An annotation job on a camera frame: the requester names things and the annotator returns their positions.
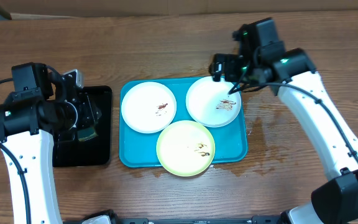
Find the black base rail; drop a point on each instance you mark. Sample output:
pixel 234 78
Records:
pixel 114 219

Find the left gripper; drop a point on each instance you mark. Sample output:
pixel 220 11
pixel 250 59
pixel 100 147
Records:
pixel 92 113

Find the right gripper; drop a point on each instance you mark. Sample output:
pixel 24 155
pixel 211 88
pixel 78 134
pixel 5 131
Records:
pixel 232 63

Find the green yellow sponge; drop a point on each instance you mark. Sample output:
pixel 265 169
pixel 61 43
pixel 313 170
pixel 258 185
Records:
pixel 86 134

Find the black plastic tray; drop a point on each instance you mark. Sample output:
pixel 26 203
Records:
pixel 69 152

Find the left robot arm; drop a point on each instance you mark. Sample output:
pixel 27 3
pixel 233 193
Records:
pixel 46 109

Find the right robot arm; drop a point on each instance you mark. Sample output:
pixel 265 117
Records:
pixel 263 61

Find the yellow-green plate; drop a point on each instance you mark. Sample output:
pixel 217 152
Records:
pixel 185 148

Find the white plate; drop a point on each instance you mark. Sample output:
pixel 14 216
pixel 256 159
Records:
pixel 148 107
pixel 210 103

